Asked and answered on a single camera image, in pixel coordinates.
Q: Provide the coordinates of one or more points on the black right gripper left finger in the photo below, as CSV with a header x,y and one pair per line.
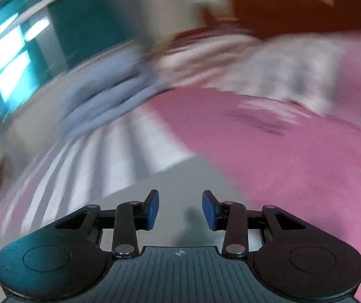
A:
x,y
71,255

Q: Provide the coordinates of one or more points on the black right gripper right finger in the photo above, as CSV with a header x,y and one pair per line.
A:
x,y
287,255

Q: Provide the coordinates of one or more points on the grey knit pants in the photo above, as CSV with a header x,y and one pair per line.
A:
x,y
180,220

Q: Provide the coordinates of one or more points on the striped pink grey bed sheet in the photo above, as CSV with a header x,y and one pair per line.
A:
x,y
272,152

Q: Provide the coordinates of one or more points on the folded light blue duvet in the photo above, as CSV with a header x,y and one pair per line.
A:
x,y
106,90

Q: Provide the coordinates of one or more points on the window with teal blinds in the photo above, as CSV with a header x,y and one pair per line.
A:
x,y
40,39

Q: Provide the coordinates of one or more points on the folded pink blanket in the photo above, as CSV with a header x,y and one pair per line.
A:
x,y
203,60

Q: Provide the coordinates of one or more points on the red white bed headboard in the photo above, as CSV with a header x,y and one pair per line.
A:
x,y
269,18

